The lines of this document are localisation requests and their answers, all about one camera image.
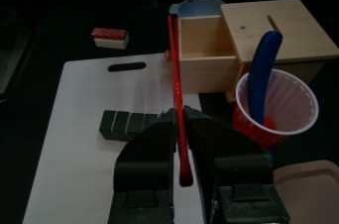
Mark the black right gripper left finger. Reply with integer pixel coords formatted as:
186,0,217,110
106,108,177,224

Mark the long red toy stick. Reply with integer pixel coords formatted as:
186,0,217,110
165,13,194,188

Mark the white cutting board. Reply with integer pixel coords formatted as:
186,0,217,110
21,53,206,224

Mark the red and white sushi piece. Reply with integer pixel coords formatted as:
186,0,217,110
89,27,129,50

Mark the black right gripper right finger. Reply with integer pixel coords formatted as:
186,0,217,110
182,104,290,224

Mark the pink plastic plate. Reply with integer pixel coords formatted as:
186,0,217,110
269,159,339,224

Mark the wooden box with drawer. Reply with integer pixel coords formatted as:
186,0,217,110
162,0,339,103

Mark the light blue bowl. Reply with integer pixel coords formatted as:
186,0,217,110
169,0,226,18

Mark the blue plastic utensil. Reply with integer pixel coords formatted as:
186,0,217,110
246,30,282,127

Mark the dark green sushi roll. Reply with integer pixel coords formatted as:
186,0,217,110
97,109,162,142

